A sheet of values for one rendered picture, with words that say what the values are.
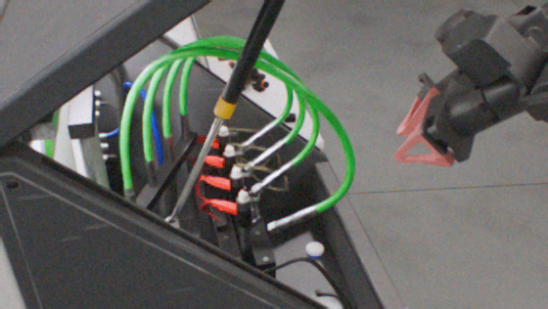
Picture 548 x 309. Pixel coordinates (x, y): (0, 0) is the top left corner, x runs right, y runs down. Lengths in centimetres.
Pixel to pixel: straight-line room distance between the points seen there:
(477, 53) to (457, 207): 232
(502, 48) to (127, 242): 46
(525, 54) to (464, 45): 7
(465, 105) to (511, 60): 9
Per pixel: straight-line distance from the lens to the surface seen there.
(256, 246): 120
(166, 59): 92
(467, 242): 285
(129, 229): 70
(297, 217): 102
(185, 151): 128
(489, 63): 74
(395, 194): 305
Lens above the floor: 177
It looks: 37 degrees down
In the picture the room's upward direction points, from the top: 3 degrees counter-clockwise
